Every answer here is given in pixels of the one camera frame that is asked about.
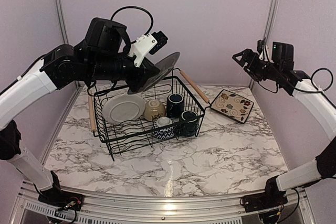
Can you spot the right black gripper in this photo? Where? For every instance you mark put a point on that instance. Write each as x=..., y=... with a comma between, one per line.
x=248, y=53

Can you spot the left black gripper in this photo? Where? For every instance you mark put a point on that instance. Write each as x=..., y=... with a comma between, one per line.
x=146, y=70

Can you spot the grey reindeer round plate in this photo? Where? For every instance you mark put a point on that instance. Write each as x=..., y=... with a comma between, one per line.
x=165, y=65

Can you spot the white striped round plate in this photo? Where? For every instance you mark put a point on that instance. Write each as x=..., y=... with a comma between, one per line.
x=123, y=107

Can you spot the square floral black-backed plate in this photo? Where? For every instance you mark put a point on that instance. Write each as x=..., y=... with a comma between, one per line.
x=232, y=106

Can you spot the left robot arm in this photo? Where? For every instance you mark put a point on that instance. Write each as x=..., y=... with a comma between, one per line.
x=106, y=53

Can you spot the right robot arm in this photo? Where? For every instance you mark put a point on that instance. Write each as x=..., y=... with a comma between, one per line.
x=279, y=67

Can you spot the beige ceramic bowl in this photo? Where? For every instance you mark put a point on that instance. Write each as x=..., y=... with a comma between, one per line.
x=154, y=109

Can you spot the navy blue mug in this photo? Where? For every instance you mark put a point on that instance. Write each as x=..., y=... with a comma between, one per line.
x=174, y=105

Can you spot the blue white patterned bowl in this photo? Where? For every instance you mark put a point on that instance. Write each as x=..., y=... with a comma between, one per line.
x=163, y=128

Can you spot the dark green mug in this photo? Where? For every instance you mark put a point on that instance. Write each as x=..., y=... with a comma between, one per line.
x=189, y=123

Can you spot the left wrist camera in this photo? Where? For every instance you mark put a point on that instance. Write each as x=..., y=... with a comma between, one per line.
x=147, y=44

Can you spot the right wooden rack handle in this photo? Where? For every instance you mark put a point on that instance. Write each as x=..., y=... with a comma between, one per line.
x=194, y=86

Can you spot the wooden rack handle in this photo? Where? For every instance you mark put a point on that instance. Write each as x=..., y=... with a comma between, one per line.
x=91, y=115
x=194, y=86

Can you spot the black wire dish rack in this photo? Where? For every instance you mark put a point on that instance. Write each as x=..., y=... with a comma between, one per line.
x=134, y=134

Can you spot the left wooden rack handle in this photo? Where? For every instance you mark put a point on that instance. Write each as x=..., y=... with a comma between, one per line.
x=91, y=115

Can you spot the right aluminium corner post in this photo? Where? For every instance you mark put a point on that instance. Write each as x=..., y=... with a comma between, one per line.
x=271, y=13

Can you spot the aluminium corner post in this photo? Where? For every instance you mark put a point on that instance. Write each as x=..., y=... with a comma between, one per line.
x=271, y=13
x=61, y=21

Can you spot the left aluminium corner post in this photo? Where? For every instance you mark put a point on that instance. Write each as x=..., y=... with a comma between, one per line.
x=61, y=21

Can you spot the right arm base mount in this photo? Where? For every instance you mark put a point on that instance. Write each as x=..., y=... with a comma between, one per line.
x=269, y=198

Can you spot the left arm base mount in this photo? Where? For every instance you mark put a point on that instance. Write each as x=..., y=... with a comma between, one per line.
x=57, y=197

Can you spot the aluminium front frame rail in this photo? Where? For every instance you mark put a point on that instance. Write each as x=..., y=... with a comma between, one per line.
x=114, y=208

